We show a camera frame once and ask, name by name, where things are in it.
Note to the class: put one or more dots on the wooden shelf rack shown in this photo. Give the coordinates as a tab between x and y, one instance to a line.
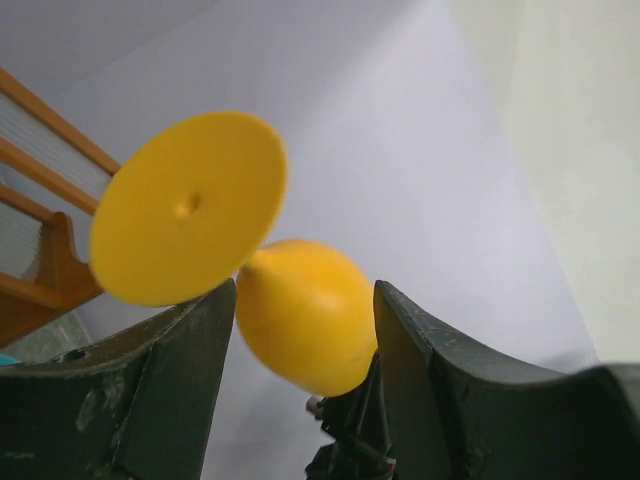
42	277

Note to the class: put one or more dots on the yellow plastic wine glass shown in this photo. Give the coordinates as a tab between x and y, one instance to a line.
194	207

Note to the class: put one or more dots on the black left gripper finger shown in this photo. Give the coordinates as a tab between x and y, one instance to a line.
136	405

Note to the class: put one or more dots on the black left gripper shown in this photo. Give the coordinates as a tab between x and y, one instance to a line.
458	409

